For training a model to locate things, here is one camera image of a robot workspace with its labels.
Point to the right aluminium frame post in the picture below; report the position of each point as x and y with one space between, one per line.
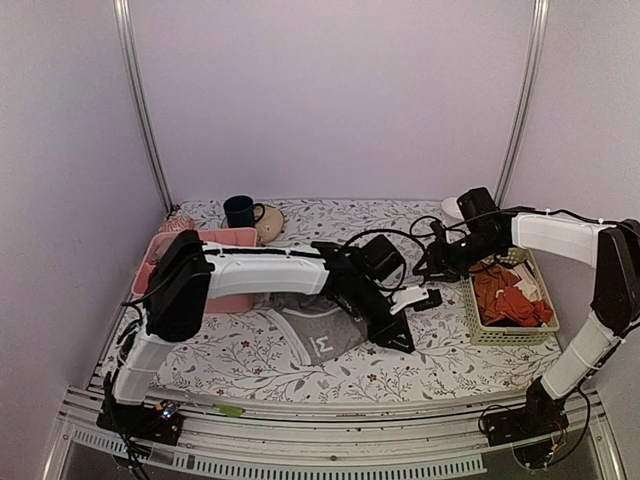
533 58

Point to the orange clothes in basket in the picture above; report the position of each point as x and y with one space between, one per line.
506 299

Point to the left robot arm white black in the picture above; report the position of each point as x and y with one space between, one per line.
192 271

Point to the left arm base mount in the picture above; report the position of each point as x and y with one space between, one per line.
160 424

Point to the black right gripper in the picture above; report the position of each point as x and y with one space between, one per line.
445 266

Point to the grey boxer underwear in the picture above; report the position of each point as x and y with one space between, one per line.
315 328

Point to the pale green plastic basket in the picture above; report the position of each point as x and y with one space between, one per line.
525 265

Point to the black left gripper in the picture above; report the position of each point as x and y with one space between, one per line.
392 331

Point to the beige plush toy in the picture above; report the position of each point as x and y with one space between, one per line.
268 222

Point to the white bowl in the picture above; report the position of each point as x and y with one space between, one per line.
451 210

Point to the left aluminium frame post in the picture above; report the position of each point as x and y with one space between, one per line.
124 26

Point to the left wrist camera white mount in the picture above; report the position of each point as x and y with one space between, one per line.
417 297

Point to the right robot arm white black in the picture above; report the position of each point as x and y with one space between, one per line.
598 259

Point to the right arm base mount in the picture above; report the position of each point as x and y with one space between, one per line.
503 425

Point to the aluminium frame post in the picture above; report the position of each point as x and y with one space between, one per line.
533 58
124 26

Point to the dark blue mug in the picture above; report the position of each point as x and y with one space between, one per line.
241 211

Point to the floral tablecloth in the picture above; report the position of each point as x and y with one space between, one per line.
267 354

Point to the pink divided organizer box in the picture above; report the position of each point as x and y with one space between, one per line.
225 295

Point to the red white striped cloth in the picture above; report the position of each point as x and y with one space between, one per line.
176 222

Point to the green tape scrap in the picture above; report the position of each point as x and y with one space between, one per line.
230 410

